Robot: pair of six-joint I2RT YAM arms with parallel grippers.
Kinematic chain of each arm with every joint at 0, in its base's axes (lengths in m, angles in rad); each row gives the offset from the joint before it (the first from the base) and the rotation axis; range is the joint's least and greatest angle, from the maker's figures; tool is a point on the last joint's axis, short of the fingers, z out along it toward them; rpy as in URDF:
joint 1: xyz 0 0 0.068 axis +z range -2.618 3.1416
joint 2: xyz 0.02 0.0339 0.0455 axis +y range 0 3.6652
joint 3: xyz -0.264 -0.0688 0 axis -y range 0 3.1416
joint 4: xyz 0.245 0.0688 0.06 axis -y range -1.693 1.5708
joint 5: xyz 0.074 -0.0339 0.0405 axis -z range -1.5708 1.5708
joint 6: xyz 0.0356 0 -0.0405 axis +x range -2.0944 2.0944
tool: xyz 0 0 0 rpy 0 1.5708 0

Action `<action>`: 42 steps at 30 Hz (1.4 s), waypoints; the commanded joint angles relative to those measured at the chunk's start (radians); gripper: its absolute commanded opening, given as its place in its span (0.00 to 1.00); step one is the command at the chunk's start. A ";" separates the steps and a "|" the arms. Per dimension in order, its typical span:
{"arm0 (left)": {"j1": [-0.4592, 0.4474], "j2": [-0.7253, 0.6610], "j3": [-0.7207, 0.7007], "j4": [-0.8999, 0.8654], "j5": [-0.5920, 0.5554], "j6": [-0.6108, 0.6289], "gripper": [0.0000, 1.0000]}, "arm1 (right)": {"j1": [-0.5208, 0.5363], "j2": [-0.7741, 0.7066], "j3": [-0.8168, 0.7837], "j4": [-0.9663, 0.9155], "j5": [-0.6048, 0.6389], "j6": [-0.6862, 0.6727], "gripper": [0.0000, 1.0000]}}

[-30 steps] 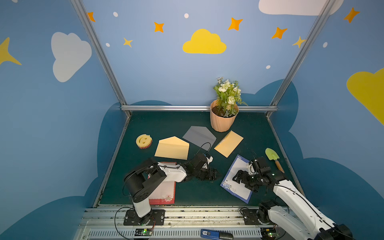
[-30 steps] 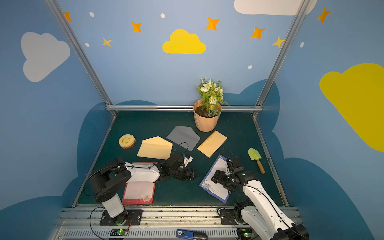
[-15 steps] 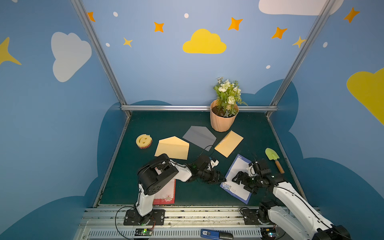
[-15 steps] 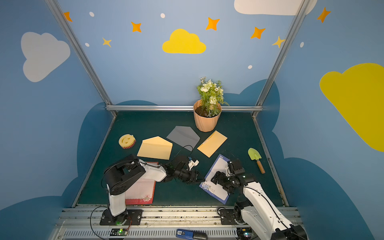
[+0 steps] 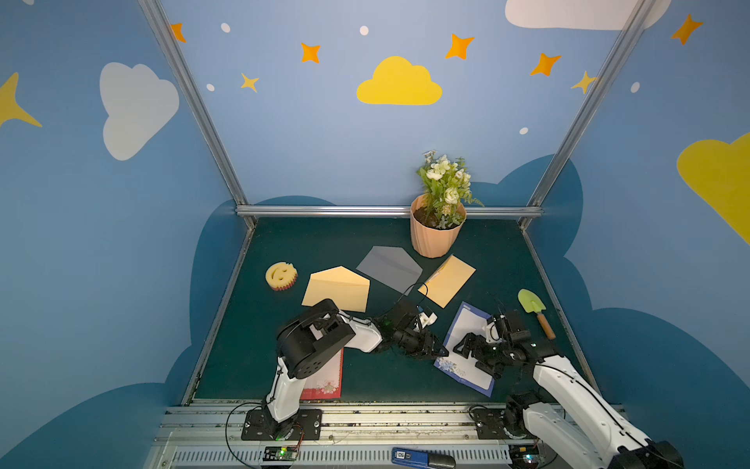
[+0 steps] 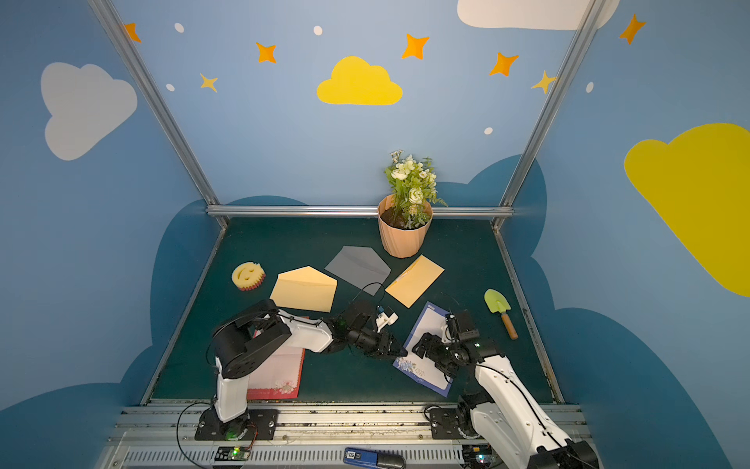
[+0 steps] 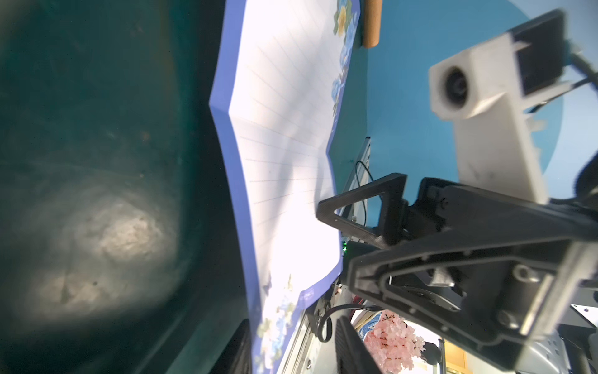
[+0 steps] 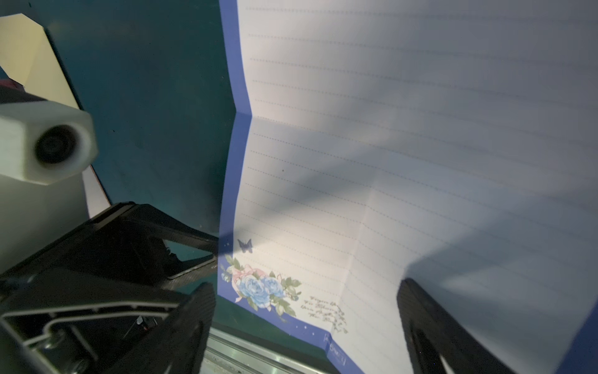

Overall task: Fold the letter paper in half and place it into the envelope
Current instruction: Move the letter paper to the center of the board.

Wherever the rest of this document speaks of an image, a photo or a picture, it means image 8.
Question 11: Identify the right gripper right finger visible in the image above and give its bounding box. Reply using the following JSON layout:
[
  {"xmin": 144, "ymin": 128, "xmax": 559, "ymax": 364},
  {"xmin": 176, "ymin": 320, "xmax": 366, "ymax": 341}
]
[{"xmin": 397, "ymin": 278, "xmax": 512, "ymax": 373}]

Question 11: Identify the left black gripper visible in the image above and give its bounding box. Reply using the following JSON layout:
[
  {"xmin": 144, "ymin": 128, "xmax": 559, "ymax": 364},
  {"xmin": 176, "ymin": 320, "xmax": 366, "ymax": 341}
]
[{"xmin": 1, "ymin": 202, "xmax": 218, "ymax": 373}]

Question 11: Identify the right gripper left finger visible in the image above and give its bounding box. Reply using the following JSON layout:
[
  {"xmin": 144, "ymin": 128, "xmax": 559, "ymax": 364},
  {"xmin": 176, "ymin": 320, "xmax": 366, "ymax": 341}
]
[{"xmin": 105, "ymin": 283, "xmax": 216, "ymax": 374}]

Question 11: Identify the blue floral letter paper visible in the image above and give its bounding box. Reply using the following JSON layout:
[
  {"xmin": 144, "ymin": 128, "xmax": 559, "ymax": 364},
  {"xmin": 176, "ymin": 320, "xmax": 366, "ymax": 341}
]
[{"xmin": 218, "ymin": 1, "xmax": 597, "ymax": 373}]

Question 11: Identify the red letter paper flat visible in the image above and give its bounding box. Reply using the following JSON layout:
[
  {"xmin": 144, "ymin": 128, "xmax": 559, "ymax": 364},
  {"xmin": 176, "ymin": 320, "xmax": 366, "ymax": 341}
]
[{"xmin": 82, "ymin": 166, "xmax": 112, "ymax": 218}]

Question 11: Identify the large yellow envelope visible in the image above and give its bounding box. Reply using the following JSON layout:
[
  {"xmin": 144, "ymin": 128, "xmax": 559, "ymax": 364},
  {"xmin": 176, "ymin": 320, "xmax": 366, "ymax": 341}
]
[{"xmin": 1, "ymin": 13, "xmax": 79, "ymax": 108}]

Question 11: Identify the aluminium front rail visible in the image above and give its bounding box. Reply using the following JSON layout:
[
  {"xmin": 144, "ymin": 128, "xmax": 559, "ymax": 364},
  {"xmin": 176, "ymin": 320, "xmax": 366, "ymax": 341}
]
[{"xmin": 199, "ymin": 324, "xmax": 338, "ymax": 373}]

